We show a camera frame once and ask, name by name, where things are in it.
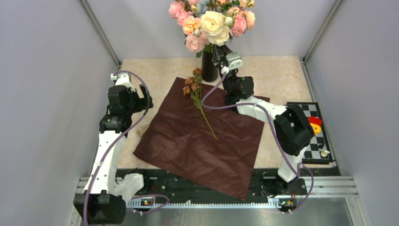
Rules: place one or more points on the red paper bouquet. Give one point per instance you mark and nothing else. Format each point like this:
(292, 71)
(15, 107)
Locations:
(214, 148)

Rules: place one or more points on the black cylindrical vase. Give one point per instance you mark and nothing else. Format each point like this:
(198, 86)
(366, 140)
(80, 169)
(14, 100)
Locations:
(209, 72)

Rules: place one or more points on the beige satin ribbon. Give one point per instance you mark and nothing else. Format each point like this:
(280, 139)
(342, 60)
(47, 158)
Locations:
(142, 130)

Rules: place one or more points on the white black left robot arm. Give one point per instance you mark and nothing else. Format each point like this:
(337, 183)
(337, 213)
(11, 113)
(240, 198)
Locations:
(103, 200)

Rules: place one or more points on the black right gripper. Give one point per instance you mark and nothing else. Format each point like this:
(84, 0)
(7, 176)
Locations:
(219, 53)

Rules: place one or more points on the white rose stem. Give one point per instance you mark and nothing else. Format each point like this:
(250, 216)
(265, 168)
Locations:
(214, 29)

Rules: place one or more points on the black white checkerboard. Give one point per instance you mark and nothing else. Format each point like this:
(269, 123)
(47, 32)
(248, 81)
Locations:
(318, 151)

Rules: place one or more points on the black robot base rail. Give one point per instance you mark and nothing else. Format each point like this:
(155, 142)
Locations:
(262, 188)

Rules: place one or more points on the colourful artificial flower bunch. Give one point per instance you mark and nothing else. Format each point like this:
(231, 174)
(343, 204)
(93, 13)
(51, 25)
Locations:
(186, 13)

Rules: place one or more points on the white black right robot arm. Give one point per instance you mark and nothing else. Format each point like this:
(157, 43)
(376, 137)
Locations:
(291, 128)

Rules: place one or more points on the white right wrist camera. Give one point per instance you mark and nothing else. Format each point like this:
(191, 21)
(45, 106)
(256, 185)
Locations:
(231, 62)

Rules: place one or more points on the white toothed cable duct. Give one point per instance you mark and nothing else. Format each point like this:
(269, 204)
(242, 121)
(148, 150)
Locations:
(148, 203)

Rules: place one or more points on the red yellow toy block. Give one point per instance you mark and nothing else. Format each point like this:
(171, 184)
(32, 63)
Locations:
(316, 124)

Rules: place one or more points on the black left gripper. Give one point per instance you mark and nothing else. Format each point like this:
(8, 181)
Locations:
(142, 102)

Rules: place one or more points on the brown small rose stem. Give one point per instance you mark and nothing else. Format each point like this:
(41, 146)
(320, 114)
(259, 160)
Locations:
(193, 87)

